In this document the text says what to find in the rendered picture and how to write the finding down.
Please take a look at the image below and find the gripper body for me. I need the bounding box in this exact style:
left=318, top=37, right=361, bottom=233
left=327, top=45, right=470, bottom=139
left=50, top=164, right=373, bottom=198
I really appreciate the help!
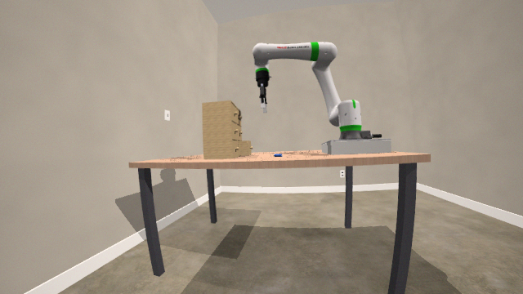
left=257, top=79, right=268, bottom=90

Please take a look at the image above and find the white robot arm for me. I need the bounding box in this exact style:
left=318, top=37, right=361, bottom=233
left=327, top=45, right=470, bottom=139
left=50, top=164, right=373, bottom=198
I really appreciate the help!
left=253, top=42, right=382, bottom=140

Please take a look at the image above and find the small wooden chest of drawers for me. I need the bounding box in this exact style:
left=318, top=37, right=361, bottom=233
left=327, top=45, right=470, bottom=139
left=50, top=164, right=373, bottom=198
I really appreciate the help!
left=202, top=100, right=241, bottom=159

